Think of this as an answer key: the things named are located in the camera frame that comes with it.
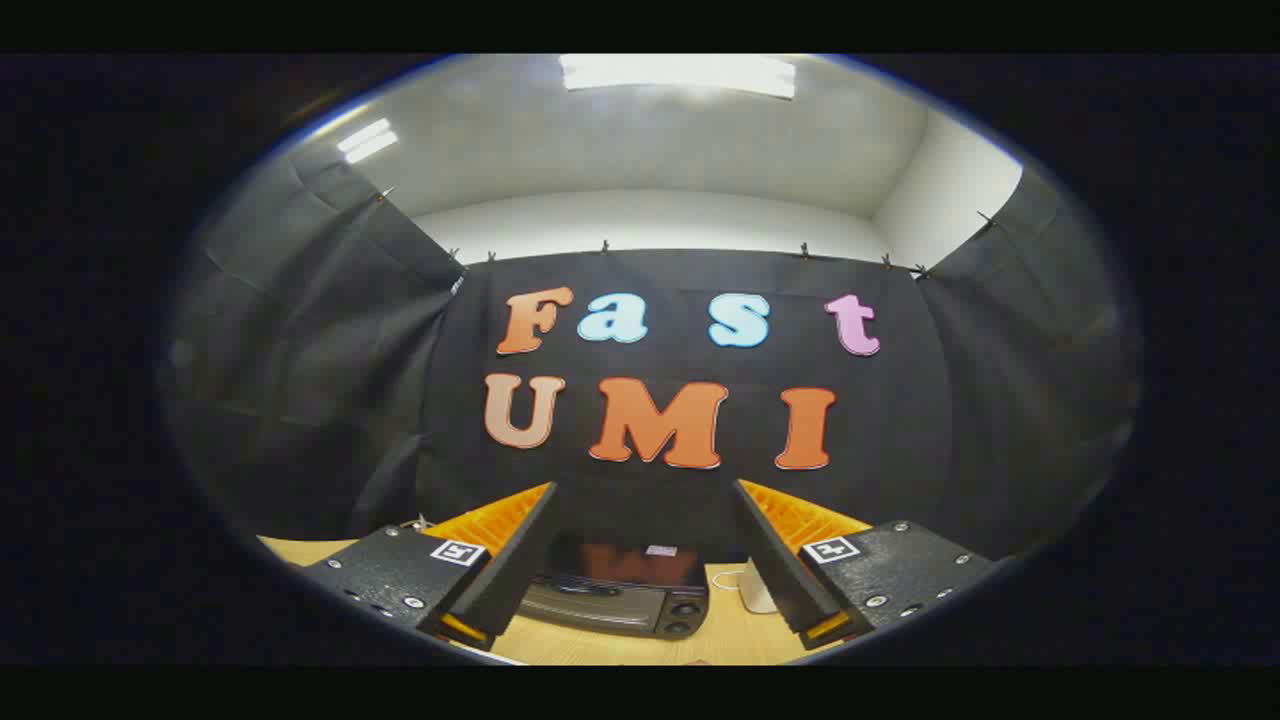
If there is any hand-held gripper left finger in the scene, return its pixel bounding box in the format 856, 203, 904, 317
297, 482, 561, 651

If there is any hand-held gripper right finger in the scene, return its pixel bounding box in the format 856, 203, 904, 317
733, 480, 996, 651

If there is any black toaster oven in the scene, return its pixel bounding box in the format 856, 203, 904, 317
518, 535, 711, 639

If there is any white toaster appliance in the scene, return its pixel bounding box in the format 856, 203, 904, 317
740, 558, 781, 615

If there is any black backdrop cloth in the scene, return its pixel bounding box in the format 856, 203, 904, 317
165, 150, 1141, 563

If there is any small ceiling light panel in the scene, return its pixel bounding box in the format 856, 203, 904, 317
337, 118, 400, 165

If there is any large ceiling light panel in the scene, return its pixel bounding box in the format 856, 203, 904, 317
560, 55, 797, 100

